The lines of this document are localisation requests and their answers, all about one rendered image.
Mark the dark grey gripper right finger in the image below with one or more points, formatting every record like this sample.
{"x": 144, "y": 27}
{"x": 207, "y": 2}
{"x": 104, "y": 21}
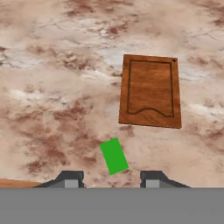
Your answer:
{"x": 153, "y": 176}

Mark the green sponge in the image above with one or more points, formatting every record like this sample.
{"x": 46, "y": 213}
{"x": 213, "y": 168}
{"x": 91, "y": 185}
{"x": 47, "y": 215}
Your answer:
{"x": 114, "y": 156}

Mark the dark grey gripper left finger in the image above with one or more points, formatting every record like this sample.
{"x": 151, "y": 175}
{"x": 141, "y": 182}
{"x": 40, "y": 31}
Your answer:
{"x": 70, "y": 177}

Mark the light wooden board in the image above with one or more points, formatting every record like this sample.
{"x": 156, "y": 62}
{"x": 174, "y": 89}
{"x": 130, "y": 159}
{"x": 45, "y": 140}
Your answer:
{"x": 16, "y": 183}

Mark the brown wooden cutting board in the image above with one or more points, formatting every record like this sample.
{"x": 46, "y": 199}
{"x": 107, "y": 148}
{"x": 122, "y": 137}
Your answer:
{"x": 150, "y": 90}

